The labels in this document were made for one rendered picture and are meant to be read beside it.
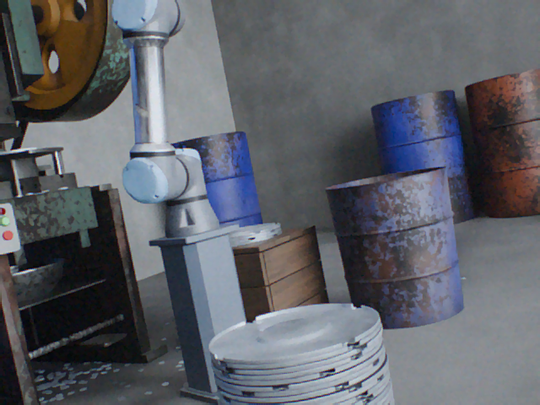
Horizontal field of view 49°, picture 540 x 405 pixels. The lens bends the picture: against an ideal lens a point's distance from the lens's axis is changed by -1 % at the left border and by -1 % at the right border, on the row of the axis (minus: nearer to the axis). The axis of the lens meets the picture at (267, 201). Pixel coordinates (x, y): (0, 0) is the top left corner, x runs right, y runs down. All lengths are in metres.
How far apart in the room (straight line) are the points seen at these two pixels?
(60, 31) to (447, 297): 1.71
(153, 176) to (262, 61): 3.90
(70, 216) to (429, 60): 3.30
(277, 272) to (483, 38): 3.08
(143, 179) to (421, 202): 0.89
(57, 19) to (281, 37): 3.03
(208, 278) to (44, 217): 0.65
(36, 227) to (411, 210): 1.17
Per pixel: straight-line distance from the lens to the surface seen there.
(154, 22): 1.53
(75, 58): 2.42
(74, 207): 2.10
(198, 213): 1.62
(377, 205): 1.92
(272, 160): 5.28
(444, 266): 2.02
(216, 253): 1.63
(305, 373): 0.90
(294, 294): 2.05
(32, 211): 1.99
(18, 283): 2.07
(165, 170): 1.51
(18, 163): 2.07
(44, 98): 2.51
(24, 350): 1.88
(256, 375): 0.92
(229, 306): 1.66
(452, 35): 4.72
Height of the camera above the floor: 0.58
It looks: 3 degrees down
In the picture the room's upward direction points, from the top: 11 degrees counter-clockwise
